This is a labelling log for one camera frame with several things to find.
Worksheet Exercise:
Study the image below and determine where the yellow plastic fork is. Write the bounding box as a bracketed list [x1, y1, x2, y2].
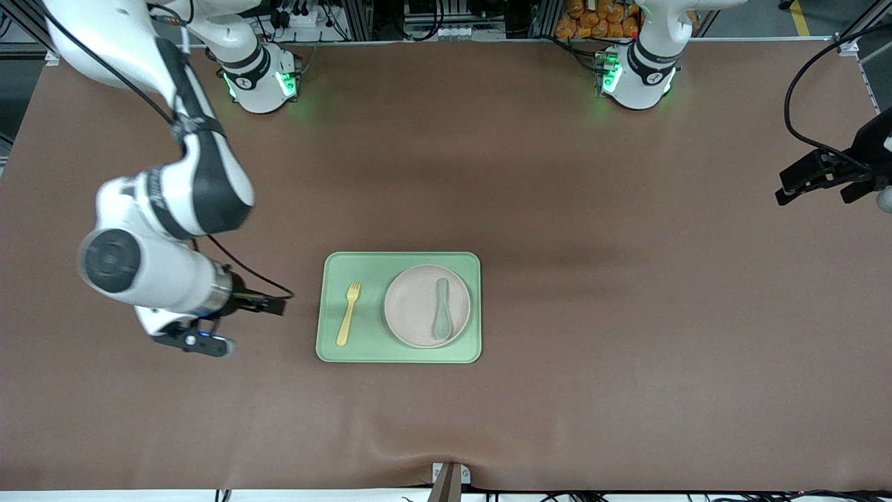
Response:
[336, 281, 362, 347]

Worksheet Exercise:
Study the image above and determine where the round beige plate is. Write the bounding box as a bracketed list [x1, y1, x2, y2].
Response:
[384, 264, 472, 349]

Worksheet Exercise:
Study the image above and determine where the green plastic spoon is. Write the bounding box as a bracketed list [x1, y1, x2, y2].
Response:
[433, 278, 451, 340]

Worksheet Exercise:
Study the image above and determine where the light green rectangular tray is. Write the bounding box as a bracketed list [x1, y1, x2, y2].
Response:
[316, 252, 482, 364]

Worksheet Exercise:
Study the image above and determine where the brown table cover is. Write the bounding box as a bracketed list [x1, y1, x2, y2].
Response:
[0, 38, 892, 493]

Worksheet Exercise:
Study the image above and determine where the grey table edge clamp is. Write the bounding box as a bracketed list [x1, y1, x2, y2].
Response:
[431, 462, 472, 502]

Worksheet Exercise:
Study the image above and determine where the pile of orange items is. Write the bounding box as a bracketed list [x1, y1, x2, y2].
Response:
[555, 0, 643, 40]

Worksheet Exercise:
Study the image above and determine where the white power strip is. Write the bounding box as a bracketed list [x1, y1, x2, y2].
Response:
[274, 6, 330, 30]

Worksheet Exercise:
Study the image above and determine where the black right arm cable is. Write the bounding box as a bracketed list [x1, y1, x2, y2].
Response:
[40, 3, 295, 299]

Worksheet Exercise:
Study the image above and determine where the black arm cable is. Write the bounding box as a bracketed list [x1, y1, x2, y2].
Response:
[40, 3, 295, 299]
[784, 22, 892, 169]

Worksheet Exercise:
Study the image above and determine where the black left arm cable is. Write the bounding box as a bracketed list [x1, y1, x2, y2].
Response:
[784, 22, 892, 169]

